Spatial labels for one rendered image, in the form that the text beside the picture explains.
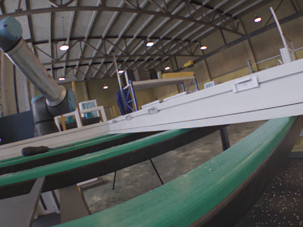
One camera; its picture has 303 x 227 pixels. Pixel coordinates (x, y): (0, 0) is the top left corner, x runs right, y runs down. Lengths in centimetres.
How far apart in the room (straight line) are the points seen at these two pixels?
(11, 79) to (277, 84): 158
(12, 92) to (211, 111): 143
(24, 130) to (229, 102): 130
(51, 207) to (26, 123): 70
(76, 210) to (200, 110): 29
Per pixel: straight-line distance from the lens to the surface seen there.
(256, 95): 28
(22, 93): 150
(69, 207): 22
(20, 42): 85
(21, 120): 138
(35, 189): 24
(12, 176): 32
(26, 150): 65
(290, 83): 27
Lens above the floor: 91
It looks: 1 degrees up
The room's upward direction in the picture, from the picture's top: 13 degrees counter-clockwise
